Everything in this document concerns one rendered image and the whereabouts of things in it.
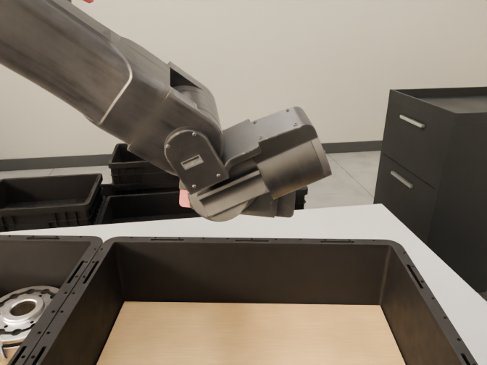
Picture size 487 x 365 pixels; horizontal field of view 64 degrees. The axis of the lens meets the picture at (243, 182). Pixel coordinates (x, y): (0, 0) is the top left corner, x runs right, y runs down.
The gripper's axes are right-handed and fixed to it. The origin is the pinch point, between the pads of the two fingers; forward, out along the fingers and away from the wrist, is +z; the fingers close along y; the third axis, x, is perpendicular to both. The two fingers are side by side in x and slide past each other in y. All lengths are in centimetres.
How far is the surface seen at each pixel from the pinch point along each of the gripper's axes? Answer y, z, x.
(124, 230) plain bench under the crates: 34, 42, 17
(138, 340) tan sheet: 11.0, -6.3, 20.9
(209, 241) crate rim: 3.6, -2.1, 8.2
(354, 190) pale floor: -55, 244, 9
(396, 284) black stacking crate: -20.9, -2.1, 11.2
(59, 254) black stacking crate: 24.2, -3.5, 12.0
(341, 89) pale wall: -46, 300, -76
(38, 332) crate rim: 16.5, -18.8, 15.5
